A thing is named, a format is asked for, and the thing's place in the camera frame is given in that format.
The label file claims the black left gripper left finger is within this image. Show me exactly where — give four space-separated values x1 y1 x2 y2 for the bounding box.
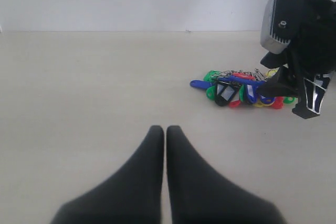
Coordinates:
52 125 164 223

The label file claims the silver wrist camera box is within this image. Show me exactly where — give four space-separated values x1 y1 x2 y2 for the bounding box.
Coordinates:
260 0 290 55

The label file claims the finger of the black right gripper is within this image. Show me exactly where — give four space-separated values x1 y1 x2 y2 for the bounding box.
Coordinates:
257 65 299 97
292 73 333 119

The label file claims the colourful key tag bunch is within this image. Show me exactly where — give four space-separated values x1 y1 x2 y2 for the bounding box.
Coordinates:
190 69 296 109

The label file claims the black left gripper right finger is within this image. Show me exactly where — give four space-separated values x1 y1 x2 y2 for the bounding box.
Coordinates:
166 125 286 223

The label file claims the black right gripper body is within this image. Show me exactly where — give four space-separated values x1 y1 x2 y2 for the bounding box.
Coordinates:
260 0 335 73

